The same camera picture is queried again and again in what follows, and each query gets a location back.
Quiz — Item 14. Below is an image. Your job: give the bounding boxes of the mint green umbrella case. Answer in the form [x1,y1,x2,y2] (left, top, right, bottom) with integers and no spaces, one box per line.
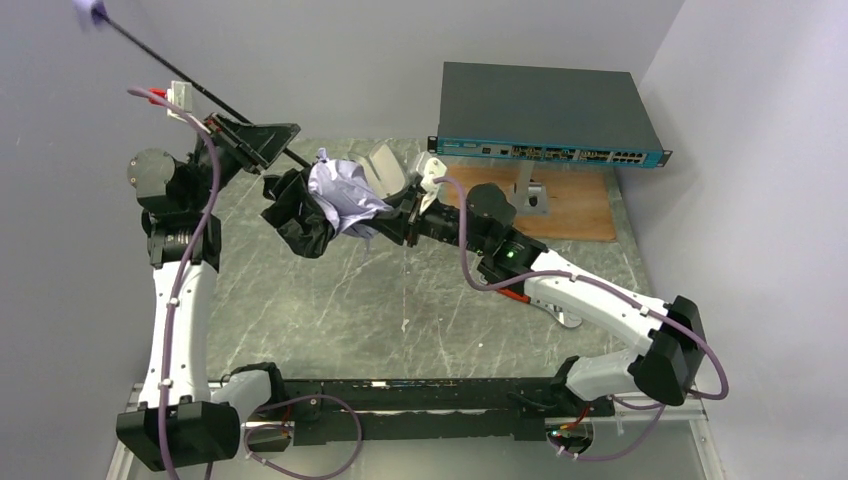
[346,140,408,199]

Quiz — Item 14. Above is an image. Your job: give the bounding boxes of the lilac folding umbrella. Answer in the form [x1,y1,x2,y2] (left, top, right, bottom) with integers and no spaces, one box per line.
[71,0,396,261]

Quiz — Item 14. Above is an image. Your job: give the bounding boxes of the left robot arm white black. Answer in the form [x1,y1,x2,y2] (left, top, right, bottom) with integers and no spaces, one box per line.
[116,113,300,473]

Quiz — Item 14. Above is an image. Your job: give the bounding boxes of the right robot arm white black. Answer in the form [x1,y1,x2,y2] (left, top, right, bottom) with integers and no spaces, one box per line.
[366,183,707,406]

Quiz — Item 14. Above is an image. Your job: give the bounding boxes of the grey metal stand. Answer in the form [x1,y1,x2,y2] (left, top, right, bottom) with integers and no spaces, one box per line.
[510,160,550,217]

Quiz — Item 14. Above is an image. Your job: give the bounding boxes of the wooden board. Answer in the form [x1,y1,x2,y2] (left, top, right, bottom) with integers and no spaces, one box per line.
[448,165,616,242]

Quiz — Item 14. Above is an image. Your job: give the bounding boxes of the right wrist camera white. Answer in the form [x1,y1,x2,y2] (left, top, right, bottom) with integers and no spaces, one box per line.
[410,151,448,200]

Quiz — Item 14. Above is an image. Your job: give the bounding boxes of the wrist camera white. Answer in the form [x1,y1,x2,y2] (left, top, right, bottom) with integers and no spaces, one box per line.
[410,151,448,200]
[148,80,198,123]

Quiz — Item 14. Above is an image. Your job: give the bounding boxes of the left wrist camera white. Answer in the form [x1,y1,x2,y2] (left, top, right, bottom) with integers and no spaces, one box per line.
[148,80,198,123]

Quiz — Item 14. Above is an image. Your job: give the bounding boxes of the red handled adjustable wrench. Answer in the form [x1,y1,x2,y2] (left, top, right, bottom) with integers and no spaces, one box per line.
[498,288,583,329]

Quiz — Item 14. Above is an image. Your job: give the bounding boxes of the network switch blue front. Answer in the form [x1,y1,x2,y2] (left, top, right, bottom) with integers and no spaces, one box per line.
[427,62,672,169]

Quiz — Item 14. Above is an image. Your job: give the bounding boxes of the aluminium rail frame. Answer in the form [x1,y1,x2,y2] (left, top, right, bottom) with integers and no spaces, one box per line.
[105,140,727,480]

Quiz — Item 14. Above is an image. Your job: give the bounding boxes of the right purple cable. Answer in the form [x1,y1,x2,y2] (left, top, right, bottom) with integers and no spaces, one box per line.
[431,174,730,464]

